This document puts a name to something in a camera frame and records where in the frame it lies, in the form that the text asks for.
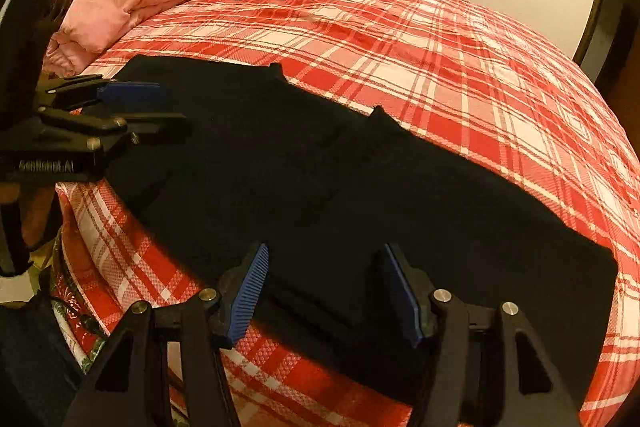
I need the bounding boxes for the black pants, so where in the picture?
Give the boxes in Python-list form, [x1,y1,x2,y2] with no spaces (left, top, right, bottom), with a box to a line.
[106,55,617,403]

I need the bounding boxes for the person's left hand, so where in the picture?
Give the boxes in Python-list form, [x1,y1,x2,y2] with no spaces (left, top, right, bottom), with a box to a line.
[1,183,62,251]

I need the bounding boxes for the pink folded quilt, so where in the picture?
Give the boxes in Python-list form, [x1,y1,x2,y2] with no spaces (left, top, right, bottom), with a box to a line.
[42,0,188,77]

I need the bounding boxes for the red plaid bed sheet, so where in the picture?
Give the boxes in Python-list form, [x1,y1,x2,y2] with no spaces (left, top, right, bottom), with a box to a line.
[49,0,639,426]

